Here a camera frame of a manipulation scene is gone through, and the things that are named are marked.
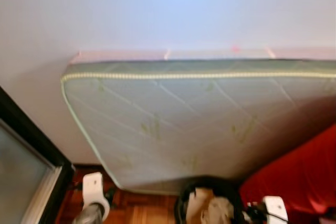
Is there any crumpled white paper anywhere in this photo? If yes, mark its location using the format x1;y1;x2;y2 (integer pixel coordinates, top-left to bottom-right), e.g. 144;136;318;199
202;198;234;224

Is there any red cushion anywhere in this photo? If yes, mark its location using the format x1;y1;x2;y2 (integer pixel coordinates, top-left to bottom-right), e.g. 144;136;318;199
239;123;336;219

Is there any white carton piece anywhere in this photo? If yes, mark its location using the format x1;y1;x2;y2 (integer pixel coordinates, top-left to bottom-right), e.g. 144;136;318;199
186;187;208;224

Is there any black waste bin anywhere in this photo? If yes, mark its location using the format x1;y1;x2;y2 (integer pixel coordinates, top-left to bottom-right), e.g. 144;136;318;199
175;177;247;224

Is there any frosted glass door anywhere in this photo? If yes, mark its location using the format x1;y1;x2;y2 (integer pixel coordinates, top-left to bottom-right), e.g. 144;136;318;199
0;119;62;224

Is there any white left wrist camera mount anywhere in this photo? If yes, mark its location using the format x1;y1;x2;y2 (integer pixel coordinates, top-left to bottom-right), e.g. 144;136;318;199
82;172;110;219

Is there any black door frame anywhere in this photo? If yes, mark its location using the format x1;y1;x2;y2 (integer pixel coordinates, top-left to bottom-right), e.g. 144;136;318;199
0;87;75;224

